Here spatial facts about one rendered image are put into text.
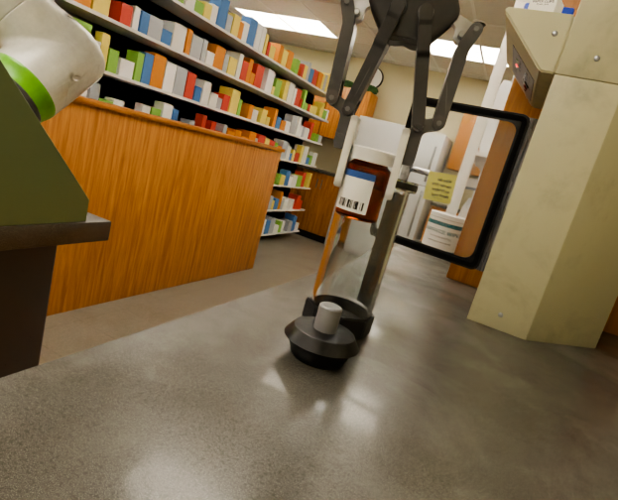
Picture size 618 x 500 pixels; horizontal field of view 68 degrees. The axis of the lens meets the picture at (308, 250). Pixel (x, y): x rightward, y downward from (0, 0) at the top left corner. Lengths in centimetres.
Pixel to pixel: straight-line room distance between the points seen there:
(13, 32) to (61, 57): 8
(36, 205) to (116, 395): 50
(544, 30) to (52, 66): 86
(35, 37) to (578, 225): 101
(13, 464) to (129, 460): 7
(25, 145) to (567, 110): 89
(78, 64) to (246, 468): 80
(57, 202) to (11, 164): 11
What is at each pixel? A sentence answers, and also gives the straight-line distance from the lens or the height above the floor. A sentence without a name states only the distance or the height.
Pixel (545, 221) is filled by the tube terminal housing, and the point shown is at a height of 116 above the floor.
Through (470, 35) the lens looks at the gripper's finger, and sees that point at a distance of 48.
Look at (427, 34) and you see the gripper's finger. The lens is 47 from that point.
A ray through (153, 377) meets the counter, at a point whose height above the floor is 94.
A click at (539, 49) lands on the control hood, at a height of 145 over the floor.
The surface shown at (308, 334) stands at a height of 98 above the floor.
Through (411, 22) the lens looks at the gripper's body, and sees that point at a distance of 48.
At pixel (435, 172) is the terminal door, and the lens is 128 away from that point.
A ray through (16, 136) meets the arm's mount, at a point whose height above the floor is 108.
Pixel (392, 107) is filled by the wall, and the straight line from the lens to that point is 683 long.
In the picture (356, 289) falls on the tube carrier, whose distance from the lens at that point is 62.
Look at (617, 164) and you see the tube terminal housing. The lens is 99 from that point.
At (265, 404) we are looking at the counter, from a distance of 44.
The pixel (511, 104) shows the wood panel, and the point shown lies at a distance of 133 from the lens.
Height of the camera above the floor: 117
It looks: 12 degrees down
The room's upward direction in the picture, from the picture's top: 15 degrees clockwise
